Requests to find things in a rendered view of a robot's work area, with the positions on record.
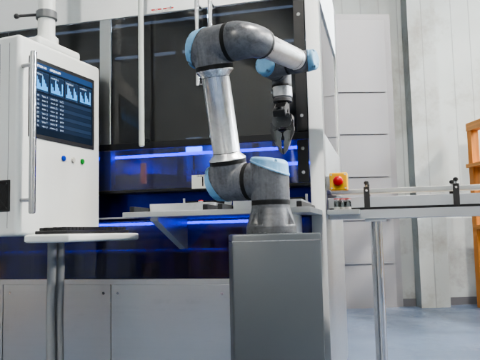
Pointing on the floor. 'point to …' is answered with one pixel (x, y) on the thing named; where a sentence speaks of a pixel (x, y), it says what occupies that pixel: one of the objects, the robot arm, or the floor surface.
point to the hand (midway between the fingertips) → (283, 150)
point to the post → (318, 159)
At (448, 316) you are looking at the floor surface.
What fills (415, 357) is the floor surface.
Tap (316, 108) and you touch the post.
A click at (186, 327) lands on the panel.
